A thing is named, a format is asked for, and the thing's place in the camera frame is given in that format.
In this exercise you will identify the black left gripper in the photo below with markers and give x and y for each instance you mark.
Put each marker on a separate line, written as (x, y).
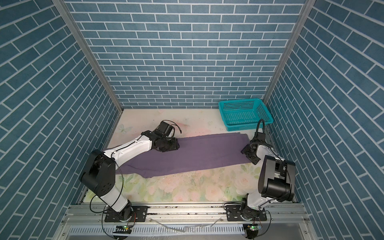
(174, 145)

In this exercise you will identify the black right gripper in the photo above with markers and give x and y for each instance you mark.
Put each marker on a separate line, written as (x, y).
(246, 149)

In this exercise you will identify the purple trousers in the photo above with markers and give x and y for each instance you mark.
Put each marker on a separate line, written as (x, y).
(195, 154)

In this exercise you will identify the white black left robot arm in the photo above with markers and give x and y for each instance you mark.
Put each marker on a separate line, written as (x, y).
(99, 172)

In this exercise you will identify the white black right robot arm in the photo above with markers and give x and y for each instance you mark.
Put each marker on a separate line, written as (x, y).
(276, 181)

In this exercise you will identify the teal plastic basket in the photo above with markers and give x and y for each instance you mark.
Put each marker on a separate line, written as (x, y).
(239, 115)

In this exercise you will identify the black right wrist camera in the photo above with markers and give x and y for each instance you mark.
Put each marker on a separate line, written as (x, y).
(259, 137)

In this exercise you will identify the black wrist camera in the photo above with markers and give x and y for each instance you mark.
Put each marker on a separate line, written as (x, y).
(164, 130)
(259, 137)

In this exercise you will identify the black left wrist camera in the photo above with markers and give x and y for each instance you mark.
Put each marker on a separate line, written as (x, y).
(164, 130)

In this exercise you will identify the aluminium corner post right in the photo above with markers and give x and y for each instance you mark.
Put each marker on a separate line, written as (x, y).
(304, 14)

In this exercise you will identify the aluminium corner post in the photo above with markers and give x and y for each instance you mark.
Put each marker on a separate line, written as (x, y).
(81, 41)
(304, 14)

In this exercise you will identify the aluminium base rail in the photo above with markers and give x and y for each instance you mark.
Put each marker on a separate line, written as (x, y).
(186, 213)

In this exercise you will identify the white slotted cable duct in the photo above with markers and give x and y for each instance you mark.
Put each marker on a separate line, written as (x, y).
(157, 230)

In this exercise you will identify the aluminium corner post left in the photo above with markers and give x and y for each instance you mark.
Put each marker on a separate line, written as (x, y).
(81, 41)

